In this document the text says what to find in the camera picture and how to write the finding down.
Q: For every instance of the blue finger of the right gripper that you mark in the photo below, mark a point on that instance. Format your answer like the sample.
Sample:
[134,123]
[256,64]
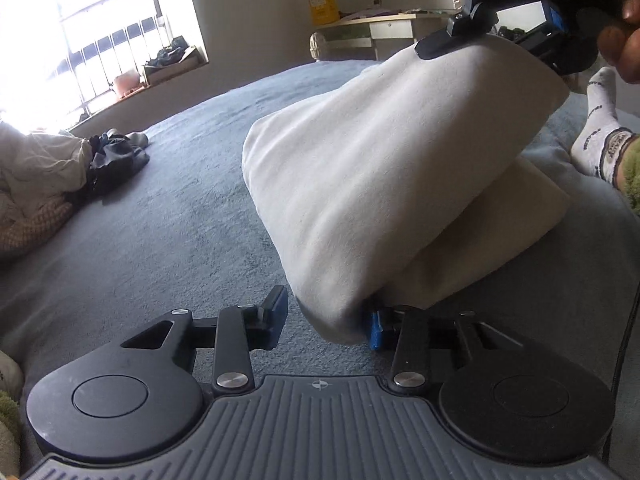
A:
[443,42]

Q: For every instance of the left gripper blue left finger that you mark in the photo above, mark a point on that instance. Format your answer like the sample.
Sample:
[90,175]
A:
[271,317]

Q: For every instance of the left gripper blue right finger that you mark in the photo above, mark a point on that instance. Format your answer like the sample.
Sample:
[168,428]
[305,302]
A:
[381,328]

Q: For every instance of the beige zip hoodie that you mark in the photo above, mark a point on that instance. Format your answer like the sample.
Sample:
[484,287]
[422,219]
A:
[408,182]

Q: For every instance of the dark clothes on windowsill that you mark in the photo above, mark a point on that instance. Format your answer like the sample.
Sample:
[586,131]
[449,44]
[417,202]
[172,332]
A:
[171,61]

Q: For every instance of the person right hand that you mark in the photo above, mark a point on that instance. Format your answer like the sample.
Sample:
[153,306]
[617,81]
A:
[619,44]

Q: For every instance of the cream side desk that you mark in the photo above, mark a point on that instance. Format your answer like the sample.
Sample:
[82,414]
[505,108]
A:
[379,37]

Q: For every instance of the grey-blue bed blanket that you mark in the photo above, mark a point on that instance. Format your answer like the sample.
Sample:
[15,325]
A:
[184,233]

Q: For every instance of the yellow box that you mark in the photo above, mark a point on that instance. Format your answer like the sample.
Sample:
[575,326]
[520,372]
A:
[323,12]

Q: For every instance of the white printed sock foot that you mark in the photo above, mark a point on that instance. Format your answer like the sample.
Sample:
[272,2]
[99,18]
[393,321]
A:
[598,150]

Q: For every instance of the dark furry garment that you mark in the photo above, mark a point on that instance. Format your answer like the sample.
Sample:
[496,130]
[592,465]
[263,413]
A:
[116,158]

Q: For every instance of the checked pink cloth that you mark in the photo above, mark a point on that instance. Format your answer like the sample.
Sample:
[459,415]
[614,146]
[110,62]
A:
[20,235]

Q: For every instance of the pale beige crumpled garment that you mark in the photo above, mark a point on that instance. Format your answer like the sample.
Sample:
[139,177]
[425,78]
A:
[40,167]

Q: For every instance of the cream bed post knob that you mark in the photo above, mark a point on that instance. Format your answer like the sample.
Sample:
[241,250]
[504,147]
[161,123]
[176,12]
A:
[318,47]

